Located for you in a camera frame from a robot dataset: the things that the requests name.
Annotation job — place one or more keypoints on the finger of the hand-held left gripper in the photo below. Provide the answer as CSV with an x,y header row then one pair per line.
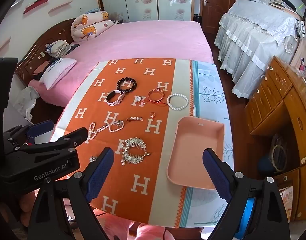
x,y
72,136
39,128

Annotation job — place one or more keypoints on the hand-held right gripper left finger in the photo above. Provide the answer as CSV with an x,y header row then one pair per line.
x,y
100,175

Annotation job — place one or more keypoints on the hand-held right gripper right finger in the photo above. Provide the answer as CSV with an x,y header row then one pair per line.
x,y
215,175

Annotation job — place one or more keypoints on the pink plastic tray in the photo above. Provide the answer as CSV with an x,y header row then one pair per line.
x,y
193,150

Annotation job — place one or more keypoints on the crystal hair comb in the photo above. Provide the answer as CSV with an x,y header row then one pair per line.
x,y
134,143

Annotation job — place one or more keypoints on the white smart band watch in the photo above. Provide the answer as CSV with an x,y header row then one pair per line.
x,y
110,97

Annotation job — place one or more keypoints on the gold pearl brooch pin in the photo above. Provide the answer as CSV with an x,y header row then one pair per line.
x,y
134,118

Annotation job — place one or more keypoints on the rose gold bangles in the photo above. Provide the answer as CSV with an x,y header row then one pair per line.
x,y
155,102

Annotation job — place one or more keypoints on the person's left forearm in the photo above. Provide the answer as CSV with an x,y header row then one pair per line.
x,y
27,205

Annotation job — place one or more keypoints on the small crystal earring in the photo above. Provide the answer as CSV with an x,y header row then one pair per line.
x,y
93,158

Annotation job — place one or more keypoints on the orange letter print blanket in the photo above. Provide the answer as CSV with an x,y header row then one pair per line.
x,y
123,177

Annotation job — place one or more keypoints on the white crumpled cloth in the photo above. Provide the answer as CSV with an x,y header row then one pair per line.
x,y
25,100

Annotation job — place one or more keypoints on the dark blue pot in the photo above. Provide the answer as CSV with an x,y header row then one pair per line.
x,y
264,163

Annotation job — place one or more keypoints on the blue plastic stool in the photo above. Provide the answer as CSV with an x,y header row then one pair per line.
x,y
248,215

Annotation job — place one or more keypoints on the dark clothes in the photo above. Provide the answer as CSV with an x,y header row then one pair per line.
x,y
41,71

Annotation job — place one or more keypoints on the white pillow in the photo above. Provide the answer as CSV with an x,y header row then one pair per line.
x,y
57,71

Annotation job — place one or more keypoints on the round hoop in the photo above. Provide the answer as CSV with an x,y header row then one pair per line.
x,y
273,155

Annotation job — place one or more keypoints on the person's pink fluffy clothing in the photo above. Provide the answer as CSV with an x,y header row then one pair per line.
x,y
148,232

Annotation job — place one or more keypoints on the orange cover magazine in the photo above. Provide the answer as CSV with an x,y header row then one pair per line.
x,y
286,200

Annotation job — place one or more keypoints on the wooden headboard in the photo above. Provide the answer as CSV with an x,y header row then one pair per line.
x,y
37,47

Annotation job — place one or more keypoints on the folded beige clothes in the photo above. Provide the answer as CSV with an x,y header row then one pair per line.
x,y
57,47

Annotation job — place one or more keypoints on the light blue floral cloth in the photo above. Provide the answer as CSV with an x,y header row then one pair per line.
x,y
208,85

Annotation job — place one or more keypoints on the wooden desk with drawers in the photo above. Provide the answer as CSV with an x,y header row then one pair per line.
x,y
280,100

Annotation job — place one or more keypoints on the rolled bear print quilt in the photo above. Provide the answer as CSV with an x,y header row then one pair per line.
x,y
90,27

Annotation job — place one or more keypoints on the bed with pink sheet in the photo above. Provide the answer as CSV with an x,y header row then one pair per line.
x,y
148,40

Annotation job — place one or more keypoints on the table with white lace cover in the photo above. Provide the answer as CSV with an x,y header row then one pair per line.
x,y
255,35

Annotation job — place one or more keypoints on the floral door wardrobe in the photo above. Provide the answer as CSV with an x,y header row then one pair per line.
x,y
140,0

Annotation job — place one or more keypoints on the brown wooden door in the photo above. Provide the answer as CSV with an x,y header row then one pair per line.
x,y
218,5

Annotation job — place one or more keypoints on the stack of books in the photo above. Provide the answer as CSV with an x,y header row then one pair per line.
x,y
280,5

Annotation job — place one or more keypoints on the wooden wall shelf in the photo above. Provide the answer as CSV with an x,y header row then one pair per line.
x,y
1,45
60,7

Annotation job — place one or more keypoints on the red wall shelf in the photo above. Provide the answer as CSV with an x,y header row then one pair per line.
x,y
36,4

